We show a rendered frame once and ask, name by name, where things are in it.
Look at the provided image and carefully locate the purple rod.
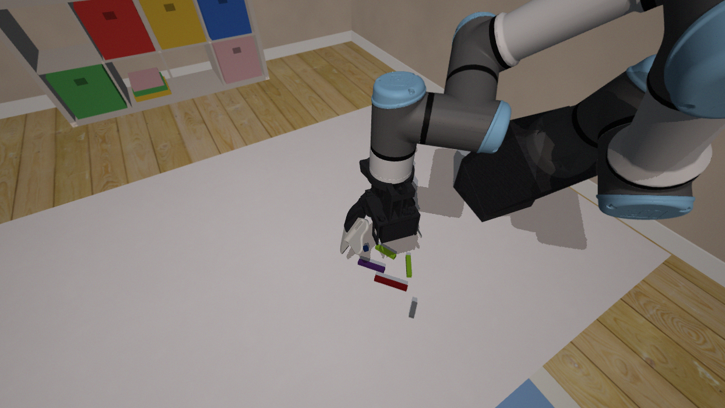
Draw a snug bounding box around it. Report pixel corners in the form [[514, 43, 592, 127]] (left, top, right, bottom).
[[358, 259, 385, 273]]

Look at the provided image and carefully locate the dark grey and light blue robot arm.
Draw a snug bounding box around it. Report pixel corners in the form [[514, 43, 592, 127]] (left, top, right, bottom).
[[360, 0, 725, 220]]

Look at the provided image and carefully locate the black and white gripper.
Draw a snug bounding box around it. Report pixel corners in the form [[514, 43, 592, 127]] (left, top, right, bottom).
[[340, 162, 422, 255]]

